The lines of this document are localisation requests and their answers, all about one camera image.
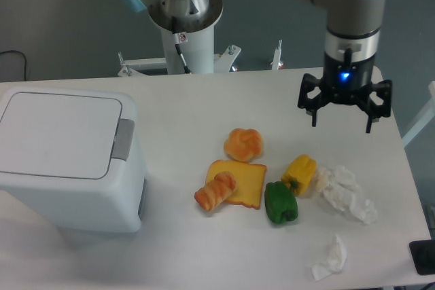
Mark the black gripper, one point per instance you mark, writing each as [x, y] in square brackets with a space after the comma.
[347, 79]

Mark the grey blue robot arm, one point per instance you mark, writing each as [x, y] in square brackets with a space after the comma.
[344, 17]

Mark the white trash can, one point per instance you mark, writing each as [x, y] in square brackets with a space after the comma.
[112, 203]

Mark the white trash can lid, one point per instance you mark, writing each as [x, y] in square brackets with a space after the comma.
[58, 135]

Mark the large crumpled white tissue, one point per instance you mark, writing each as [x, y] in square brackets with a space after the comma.
[339, 188]

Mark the yellow bell pepper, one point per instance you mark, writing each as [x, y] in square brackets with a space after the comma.
[299, 174]

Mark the round knotted bread roll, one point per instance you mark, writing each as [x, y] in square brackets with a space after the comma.
[244, 145]

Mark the yellow toast slice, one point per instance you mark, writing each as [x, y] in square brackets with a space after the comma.
[249, 178]

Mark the green bell pepper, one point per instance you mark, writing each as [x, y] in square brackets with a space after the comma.
[280, 203]

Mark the small crumpled white tissue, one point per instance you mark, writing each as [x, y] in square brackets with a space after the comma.
[334, 261]

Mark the twisted bread stick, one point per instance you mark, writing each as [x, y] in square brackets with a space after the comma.
[216, 191]

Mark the black device at edge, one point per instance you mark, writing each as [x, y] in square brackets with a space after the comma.
[422, 252]

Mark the grey lid push button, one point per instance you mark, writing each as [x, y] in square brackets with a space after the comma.
[123, 139]

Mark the white frame at right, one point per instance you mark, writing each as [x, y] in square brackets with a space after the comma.
[421, 120]

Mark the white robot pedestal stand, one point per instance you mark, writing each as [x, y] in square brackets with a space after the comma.
[185, 53]

